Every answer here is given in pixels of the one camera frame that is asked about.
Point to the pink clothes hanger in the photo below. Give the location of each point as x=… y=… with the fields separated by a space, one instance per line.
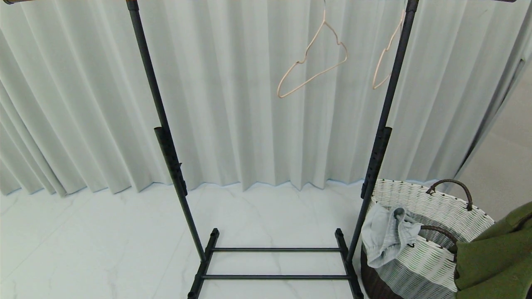
x=380 y=66
x=314 y=79

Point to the pale grey shorts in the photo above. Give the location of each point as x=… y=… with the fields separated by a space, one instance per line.
x=384 y=236

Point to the green long-sleeved shirt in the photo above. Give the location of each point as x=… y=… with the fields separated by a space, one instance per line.
x=494 y=253

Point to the black clothes rack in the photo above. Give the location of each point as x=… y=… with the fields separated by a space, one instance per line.
x=171 y=162

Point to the white laundry basket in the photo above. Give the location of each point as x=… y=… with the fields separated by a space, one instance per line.
x=415 y=265

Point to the white curtain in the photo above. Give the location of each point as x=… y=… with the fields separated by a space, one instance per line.
x=232 y=83

